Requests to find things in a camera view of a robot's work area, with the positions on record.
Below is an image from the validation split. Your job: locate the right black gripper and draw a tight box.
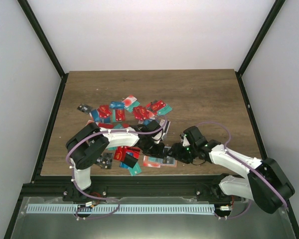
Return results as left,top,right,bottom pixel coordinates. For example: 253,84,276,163
167,142,197,164

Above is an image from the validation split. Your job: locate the pink leather card holder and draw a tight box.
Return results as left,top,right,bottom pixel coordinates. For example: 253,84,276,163
143,156,177,168

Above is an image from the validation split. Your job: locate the plain black card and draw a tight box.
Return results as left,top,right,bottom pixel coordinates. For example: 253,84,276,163
123,153,138,168

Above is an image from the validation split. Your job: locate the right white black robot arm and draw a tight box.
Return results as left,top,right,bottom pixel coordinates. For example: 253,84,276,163
168,126,295,214

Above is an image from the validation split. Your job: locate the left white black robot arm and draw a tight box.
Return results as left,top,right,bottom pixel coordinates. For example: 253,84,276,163
65,120,167,201

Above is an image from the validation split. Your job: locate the red card black stripe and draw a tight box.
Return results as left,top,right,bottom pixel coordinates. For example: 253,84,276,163
126,147,140,159

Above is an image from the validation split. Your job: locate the red vip card front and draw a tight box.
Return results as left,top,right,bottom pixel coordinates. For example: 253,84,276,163
114,146,127,162

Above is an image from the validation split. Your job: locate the teal card front edge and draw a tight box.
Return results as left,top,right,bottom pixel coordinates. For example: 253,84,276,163
129,163,142,176

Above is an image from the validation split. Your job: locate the red card centre top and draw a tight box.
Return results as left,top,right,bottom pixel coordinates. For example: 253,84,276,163
133,106,150,120

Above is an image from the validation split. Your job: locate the red card far right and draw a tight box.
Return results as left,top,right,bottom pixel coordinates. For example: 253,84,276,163
149,100,166,112

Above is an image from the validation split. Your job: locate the red card middle top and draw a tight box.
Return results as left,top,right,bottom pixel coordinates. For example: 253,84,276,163
115,109,126,122

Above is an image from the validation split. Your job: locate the teal card far right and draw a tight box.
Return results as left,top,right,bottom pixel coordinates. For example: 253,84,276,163
157,104,172,116

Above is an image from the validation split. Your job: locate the black cards front left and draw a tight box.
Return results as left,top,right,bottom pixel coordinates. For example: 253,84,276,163
96,152,114,169

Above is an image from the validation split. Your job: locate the white red circle card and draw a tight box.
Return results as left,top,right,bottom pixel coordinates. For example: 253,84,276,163
122,95,137,108

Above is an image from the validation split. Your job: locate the blue card top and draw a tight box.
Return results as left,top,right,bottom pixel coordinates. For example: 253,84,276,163
109,101,125,109

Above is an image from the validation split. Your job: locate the blue card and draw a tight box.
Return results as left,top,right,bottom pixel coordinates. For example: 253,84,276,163
109,101,125,109
89,109,100,122

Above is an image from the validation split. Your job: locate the red card left top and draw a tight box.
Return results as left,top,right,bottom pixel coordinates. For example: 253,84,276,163
97,105,112,118

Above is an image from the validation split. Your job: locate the blue card left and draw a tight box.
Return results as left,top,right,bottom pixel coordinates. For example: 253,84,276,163
89,109,100,122

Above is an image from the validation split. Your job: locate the black card far left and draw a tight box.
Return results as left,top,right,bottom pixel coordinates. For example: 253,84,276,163
77,104,93,114

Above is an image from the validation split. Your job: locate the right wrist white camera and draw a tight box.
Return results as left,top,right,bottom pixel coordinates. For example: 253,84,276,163
181,136,190,147

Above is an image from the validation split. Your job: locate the wrist white camera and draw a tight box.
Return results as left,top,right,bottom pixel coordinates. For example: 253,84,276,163
152,129,165,143
181,136,190,147

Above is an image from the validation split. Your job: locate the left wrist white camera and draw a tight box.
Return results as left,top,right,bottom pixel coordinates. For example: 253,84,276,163
152,129,165,143

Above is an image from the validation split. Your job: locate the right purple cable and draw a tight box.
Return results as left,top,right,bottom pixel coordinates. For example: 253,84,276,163
196,121,288,220

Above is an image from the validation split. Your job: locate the purple cable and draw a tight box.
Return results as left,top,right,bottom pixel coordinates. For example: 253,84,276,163
65,116,169,221
196,121,288,220

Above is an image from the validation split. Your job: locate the black aluminium front rail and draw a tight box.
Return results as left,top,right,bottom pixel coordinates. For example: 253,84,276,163
20,174,233,203

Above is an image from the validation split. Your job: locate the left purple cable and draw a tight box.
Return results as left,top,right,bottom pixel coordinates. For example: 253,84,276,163
65,116,169,221

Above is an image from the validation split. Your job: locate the light blue slotted cable duct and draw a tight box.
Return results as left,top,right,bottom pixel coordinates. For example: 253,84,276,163
26,204,215,215

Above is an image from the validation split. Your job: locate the black frame right post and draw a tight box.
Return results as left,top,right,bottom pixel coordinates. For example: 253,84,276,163
238,0,286,75

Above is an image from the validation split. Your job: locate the black frame post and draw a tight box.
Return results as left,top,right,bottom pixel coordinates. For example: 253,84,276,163
238,0,286,75
16,0,66,78

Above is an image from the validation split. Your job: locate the black frame left post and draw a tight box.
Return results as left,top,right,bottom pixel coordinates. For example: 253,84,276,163
16,0,66,78

